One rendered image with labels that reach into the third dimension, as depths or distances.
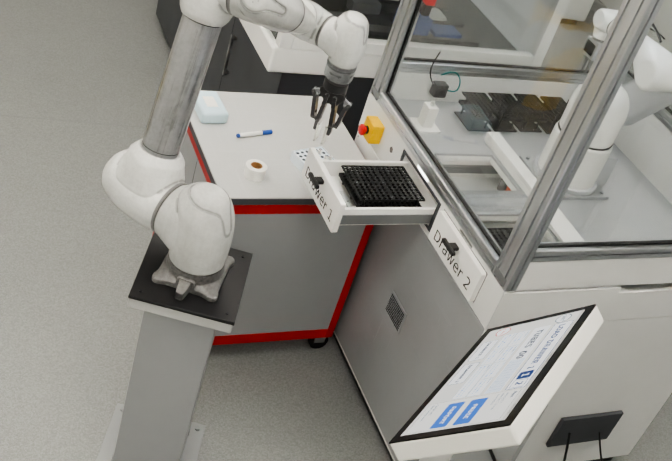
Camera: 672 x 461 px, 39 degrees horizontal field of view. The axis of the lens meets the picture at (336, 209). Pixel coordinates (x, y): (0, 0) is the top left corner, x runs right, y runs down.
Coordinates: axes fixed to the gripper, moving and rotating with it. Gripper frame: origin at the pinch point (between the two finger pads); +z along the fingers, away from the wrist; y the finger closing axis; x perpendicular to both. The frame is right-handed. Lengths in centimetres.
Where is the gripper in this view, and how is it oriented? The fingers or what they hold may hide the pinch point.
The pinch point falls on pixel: (321, 131)
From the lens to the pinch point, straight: 295.0
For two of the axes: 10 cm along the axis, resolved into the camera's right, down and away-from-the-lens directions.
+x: 3.8, -5.1, 7.7
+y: 8.9, 4.2, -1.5
